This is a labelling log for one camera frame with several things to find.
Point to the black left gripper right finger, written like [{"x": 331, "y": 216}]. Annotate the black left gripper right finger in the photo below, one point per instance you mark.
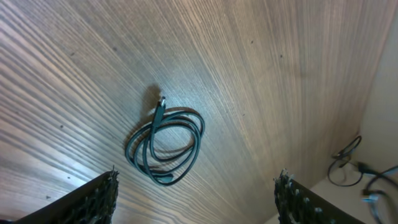
[{"x": 297, "y": 204}]

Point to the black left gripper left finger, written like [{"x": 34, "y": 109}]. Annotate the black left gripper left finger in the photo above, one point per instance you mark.
[{"x": 92, "y": 203}]

